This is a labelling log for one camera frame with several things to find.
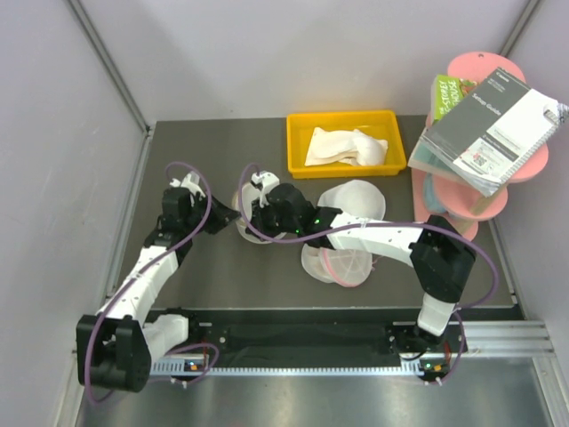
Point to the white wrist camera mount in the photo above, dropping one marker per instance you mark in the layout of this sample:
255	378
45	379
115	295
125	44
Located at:
191	182
264	182

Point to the white mesh laundry bag beige trim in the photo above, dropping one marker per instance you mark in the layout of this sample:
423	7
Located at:
245	199

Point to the mesh laundry bag pink trim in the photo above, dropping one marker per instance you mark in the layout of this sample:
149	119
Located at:
347	268

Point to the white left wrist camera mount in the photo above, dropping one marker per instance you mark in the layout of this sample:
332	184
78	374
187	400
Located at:
191	182

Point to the beige bra in tray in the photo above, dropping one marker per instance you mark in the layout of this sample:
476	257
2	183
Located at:
347	147

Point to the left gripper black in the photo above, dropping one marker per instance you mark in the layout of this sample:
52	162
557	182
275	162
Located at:
222	216

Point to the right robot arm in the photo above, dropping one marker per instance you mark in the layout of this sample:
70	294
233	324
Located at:
350	218

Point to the yellow plastic tray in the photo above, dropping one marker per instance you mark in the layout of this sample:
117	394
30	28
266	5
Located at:
379	124

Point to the green storey house book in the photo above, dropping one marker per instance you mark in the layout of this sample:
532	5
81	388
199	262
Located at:
446	93

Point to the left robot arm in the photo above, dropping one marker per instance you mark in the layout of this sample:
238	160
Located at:
117	347

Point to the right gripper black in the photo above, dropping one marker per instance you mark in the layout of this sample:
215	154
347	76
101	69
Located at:
260	213

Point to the grey spiral setup guide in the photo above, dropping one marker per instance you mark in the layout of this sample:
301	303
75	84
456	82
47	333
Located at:
490	134

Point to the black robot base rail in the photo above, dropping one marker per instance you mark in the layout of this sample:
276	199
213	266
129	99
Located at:
316	338

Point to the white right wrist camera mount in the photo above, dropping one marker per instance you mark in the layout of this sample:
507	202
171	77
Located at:
264	182

